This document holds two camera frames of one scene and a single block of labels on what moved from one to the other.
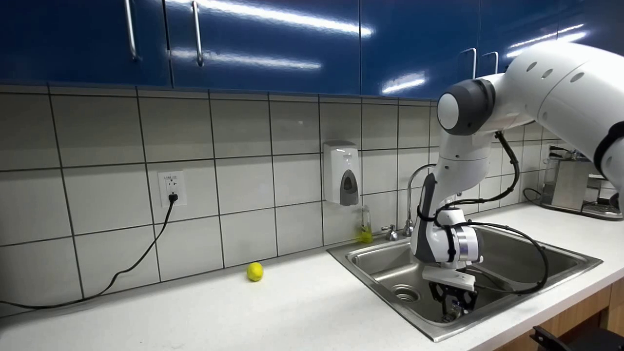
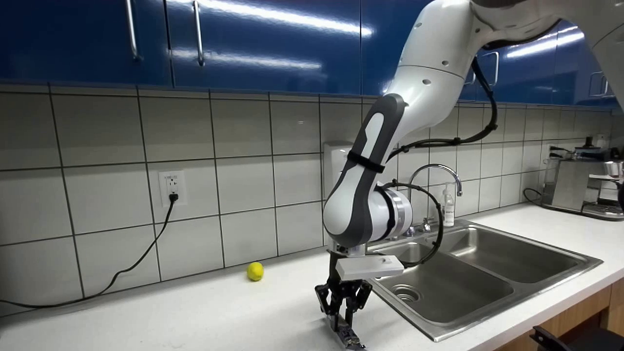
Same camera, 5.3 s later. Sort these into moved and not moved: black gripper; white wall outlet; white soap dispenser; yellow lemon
Moved: black gripper
Not moved: white soap dispenser; white wall outlet; yellow lemon
